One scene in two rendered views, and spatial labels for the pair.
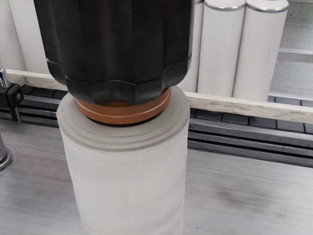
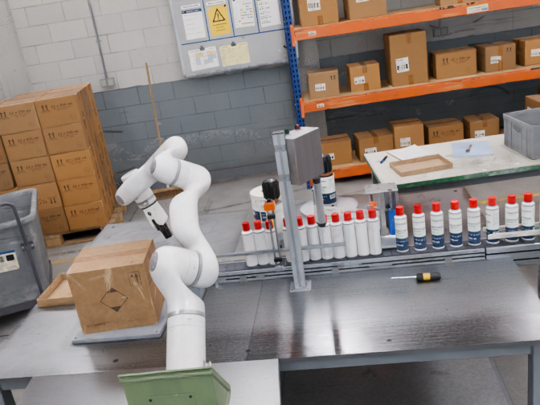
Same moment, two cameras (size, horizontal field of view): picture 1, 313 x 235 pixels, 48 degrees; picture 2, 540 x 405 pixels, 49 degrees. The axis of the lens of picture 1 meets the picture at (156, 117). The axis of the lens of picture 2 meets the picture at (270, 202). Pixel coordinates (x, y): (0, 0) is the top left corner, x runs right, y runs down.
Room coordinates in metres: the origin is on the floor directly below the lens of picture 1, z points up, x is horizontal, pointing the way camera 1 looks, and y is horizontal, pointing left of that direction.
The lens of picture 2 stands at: (2.83, -0.26, 2.02)
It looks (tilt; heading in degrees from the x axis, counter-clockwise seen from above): 20 degrees down; 174
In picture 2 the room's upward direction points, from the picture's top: 9 degrees counter-clockwise
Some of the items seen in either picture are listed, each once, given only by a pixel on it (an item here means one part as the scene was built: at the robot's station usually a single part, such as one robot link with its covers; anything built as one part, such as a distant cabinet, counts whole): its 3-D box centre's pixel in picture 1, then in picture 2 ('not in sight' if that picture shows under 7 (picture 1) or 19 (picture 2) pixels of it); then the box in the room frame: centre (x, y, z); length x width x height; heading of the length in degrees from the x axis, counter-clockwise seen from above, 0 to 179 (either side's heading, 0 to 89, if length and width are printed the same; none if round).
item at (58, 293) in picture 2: not in sight; (79, 286); (0.24, -0.94, 0.85); 0.30 x 0.26 x 0.04; 76
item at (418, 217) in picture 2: not in sight; (419, 227); (0.61, 0.58, 0.98); 0.05 x 0.05 x 0.20
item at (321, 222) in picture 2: not in sight; (319, 202); (0.61, 0.16, 1.18); 0.04 x 0.04 x 0.21
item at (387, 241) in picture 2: not in sight; (382, 216); (0.48, 0.46, 1.01); 0.14 x 0.13 x 0.26; 76
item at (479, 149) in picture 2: not in sight; (471, 149); (-0.83, 1.51, 0.81); 0.32 x 0.24 x 0.01; 158
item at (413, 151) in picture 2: not in sight; (403, 153); (-0.98, 1.09, 0.81); 0.38 x 0.36 x 0.02; 82
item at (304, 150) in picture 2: not in sight; (299, 155); (0.58, 0.11, 1.38); 0.17 x 0.10 x 0.19; 131
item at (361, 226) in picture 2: not in sight; (362, 232); (0.55, 0.34, 0.98); 0.05 x 0.05 x 0.20
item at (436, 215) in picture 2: not in sight; (437, 225); (0.63, 0.65, 0.98); 0.05 x 0.05 x 0.20
